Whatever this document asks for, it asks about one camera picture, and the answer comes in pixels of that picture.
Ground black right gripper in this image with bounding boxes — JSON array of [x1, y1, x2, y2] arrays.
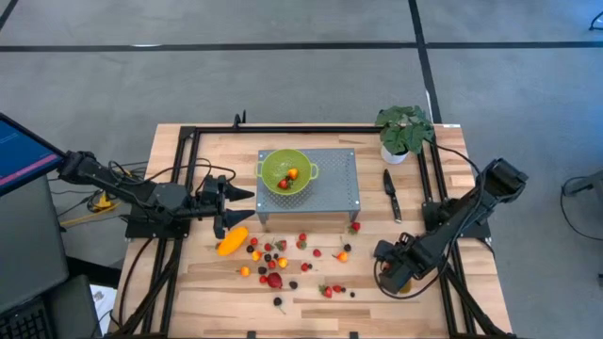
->
[[374, 233, 426, 296]]

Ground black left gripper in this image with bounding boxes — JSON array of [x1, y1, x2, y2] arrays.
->
[[196, 173, 257, 240]]

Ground orange yellow mango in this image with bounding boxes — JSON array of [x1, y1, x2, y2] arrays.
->
[[216, 226, 250, 258]]

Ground green colander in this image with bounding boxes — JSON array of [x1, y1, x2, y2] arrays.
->
[[255, 148, 320, 196]]

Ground black kitchen knife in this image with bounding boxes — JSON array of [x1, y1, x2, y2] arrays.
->
[[383, 168, 403, 224]]

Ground grey perforated metal shelf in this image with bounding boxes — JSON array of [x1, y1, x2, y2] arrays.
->
[[255, 148, 362, 225]]

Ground green plant in white pot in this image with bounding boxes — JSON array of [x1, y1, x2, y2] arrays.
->
[[375, 105, 435, 166]]

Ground white paper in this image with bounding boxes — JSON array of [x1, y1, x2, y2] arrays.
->
[[89, 283, 118, 336]]

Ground dark grey box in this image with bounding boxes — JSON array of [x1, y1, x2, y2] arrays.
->
[[44, 274, 103, 339]]

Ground grey floor object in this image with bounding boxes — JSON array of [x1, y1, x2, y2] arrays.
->
[[562, 169, 603, 198]]

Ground monitor with blue screen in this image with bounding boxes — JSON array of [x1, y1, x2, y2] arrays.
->
[[0, 111, 67, 198]]

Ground black keyboard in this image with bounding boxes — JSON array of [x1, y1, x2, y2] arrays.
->
[[0, 299, 54, 339]]

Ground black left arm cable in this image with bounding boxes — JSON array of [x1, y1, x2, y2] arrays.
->
[[106, 157, 237, 194]]

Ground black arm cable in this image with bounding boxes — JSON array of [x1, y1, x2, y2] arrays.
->
[[106, 157, 237, 194], [373, 139, 482, 300]]

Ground black aluminium table frame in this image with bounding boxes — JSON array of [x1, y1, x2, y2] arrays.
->
[[106, 122, 519, 339]]

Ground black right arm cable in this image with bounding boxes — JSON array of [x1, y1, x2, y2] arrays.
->
[[373, 139, 482, 300]]

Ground yellow cable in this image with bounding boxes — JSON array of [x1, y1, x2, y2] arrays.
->
[[59, 209, 119, 228]]

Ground black floor cable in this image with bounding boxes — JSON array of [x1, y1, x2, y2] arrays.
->
[[559, 174, 603, 242]]

